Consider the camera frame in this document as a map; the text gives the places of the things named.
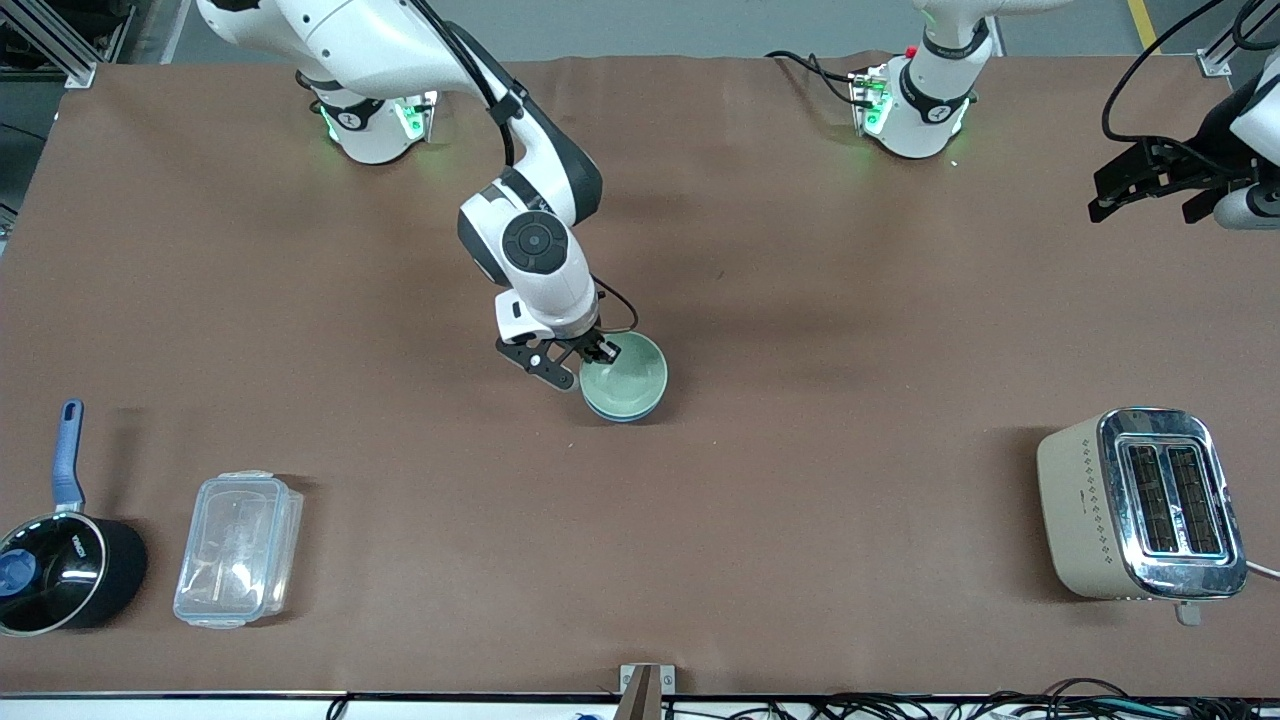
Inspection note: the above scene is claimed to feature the green bowl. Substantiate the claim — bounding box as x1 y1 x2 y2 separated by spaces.
579 331 669 420

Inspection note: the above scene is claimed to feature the blue bowl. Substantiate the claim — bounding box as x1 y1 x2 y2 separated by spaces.
584 388 667 425

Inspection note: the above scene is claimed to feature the brown table mat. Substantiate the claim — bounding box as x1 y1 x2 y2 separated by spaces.
0 52 1280 698

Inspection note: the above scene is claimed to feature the beige chrome toaster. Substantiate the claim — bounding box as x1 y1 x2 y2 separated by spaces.
1036 406 1250 627

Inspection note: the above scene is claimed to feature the clear plastic lidded container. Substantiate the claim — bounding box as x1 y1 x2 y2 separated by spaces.
172 470 305 631

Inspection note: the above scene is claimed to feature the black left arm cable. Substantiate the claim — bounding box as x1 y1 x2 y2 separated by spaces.
1101 0 1280 151

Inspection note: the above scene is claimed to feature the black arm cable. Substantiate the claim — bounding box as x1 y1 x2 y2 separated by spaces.
410 0 641 336
1101 0 1280 151

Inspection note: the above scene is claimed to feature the aluminium frame profile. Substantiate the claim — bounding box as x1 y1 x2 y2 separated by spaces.
1198 0 1280 79
0 0 136 89

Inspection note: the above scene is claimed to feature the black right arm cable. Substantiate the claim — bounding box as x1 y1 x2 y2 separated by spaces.
410 0 641 336

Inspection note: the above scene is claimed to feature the black base power cable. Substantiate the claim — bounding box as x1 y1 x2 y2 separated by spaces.
764 50 863 105

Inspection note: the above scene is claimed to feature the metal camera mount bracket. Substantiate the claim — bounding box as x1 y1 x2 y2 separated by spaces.
618 663 677 720

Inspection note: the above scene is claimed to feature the black saucepan with blue handle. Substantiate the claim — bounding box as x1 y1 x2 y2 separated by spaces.
0 399 149 638

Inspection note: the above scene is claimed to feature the black cable bundle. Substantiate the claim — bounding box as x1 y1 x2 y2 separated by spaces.
325 678 1280 720

